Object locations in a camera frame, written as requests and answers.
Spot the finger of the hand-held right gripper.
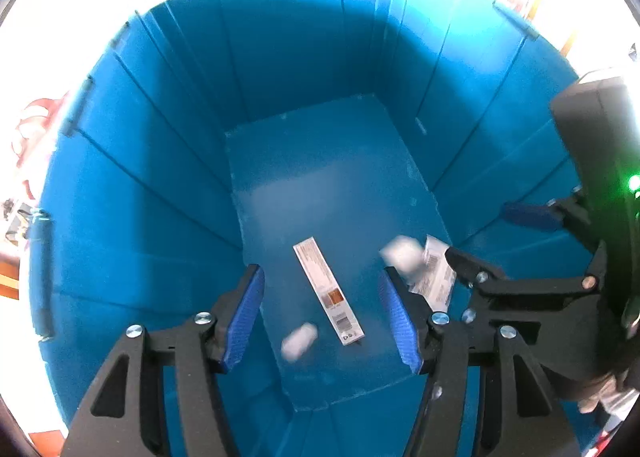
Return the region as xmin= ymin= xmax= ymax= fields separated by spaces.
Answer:
xmin=444 ymin=246 xmax=609 ymax=327
xmin=501 ymin=188 xmax=602 ymax=249

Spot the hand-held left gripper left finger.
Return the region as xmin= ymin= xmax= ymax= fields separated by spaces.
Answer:
xmin=60 ymin=263 xmax=266 ymax=457

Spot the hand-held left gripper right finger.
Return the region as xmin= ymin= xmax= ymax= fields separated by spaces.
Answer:
xmin=377 ymin=268 xmax=581 ymax=457

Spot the small white eraser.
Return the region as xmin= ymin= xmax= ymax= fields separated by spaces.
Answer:
xmin=280 ymin=322 xmax=319 ymax=364

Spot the white labelled packet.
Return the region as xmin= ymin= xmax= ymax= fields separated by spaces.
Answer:
xmin=407 ymin=234 xmax=457 ymax=310

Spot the white paper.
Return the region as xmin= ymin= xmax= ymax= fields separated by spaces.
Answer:
xmin=379 ymin=235 xmax=426 ymax=284

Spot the long white carton box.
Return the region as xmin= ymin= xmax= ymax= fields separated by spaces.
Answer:
xmin=292 ymin=235 xmax=365 ymax=348

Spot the blue plastic bin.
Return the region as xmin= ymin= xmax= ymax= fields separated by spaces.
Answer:
xmin=27 ymin=0 xmax=621 ymax=457

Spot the person's right hand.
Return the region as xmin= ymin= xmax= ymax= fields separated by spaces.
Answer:
xmin=577 ymin=369 xmax=632 ymax=416

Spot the red bag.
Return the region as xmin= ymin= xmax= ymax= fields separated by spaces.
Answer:
xmin=11 ymin=96 xmax=72 ymax=169

